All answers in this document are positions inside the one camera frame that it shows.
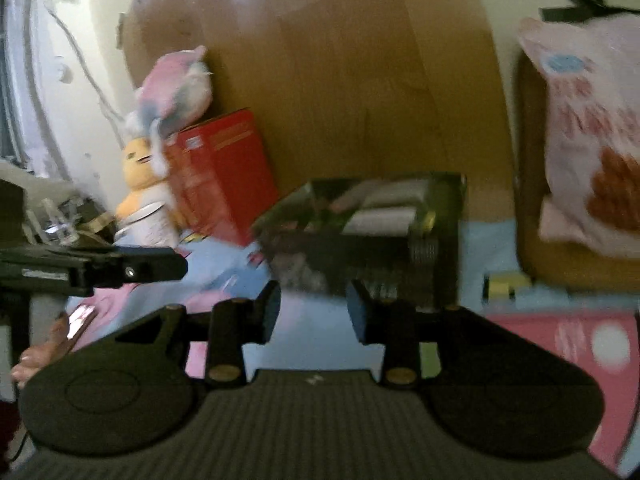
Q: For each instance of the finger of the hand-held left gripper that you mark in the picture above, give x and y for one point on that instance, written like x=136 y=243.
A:
x=155 y=266

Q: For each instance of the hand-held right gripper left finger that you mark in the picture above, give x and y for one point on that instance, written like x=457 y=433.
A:
x=269 y=312

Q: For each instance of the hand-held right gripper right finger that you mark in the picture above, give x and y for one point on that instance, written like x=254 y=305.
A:
x=356 y=312

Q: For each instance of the dark glossy box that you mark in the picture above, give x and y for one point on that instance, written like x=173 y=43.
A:
x=350 y=255

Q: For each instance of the person's left hand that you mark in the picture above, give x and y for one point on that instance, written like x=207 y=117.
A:
x=47 y=347

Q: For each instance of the clear plastic holder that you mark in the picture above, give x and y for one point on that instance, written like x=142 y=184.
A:
x=52 y=222

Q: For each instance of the yellow plush toy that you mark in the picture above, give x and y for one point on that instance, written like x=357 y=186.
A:
x=142 y=180

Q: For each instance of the red gift bag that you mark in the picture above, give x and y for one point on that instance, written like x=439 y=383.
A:
x=220 y=175

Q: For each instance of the small yellow packet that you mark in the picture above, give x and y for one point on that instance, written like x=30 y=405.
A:
x=505 y=287

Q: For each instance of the pink and white plush toy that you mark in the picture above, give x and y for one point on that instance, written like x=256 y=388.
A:
x=172 y=90

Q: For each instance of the flat pink dotted packet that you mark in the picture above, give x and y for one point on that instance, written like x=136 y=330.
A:
x=565 y=340

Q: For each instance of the large brown cardboard box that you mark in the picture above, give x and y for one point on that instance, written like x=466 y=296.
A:
x=350 y=85

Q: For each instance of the large pink snack bag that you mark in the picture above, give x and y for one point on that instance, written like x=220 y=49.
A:
x=590 y=125

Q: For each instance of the white window frame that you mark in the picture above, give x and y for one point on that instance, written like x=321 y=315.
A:
x=22 y=75

